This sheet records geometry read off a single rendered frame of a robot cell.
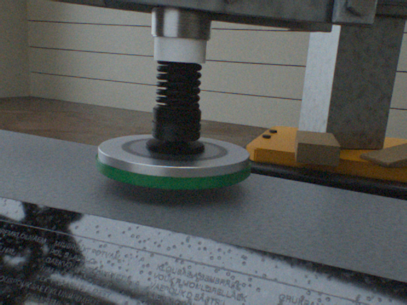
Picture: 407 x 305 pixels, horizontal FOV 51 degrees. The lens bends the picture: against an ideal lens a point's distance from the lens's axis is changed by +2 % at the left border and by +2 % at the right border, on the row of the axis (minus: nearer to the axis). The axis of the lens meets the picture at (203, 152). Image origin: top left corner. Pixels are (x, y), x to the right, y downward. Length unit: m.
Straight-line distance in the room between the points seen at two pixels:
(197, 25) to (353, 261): 0.33
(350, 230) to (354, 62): 0.81
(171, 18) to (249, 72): 6.33
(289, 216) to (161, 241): 0.17
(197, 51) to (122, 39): 7.50
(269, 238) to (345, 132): 0.86
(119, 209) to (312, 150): 0.63
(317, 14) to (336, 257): 0.29
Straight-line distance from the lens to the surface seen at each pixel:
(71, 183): 0.63
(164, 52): 0.56
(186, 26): 0.55
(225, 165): 0.52
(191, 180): 0.50
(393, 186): 1.13
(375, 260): 0.47
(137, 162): 0.51
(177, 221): 0.49
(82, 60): 8.63
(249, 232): 0.48
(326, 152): 1.05
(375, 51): 1.31
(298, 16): 0.56
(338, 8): 0.56
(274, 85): 6.74
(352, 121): 1.30
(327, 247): 0.47
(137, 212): 0.51
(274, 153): 1.17
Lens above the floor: 1.01
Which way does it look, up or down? 13 degrees down
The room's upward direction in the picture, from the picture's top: 4 degrees clockwise
